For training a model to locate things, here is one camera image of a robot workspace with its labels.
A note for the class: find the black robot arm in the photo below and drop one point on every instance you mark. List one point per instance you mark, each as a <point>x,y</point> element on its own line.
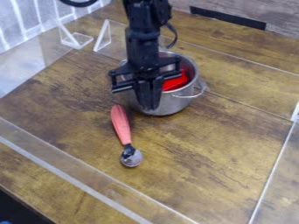
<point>147,16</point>

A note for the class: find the clear acrylic front barrier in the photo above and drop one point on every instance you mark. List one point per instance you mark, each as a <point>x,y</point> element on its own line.
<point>122,197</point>

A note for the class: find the silver metal pot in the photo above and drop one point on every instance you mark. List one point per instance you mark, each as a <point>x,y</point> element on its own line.
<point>174,100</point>

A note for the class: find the clear acrylic right barrier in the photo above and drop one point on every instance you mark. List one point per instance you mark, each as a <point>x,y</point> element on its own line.
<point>278,203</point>

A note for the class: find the red handled ice cream scoop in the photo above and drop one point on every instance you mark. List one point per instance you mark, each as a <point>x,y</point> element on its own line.
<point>131,156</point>

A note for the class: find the clear acrylic bracket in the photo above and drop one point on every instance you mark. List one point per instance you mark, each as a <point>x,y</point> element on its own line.
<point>73,35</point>
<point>111,40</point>

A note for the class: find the black strip on wall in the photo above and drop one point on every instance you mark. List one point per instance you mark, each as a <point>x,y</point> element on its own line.
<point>229,18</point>

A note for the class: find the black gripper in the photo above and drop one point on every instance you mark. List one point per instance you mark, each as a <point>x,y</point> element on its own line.
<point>145,71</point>

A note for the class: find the red block in pot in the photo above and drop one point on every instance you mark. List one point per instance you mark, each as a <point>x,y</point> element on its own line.
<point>178,82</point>

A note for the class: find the clear acrylic bracket left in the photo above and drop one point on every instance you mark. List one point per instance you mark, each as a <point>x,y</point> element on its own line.
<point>73,35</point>

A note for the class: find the clear acrylic bracket right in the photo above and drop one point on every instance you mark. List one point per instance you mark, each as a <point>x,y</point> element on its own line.
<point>111,40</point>

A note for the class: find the clear acrylic barrier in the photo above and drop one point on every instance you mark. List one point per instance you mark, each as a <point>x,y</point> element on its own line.
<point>122,197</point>
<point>278,203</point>

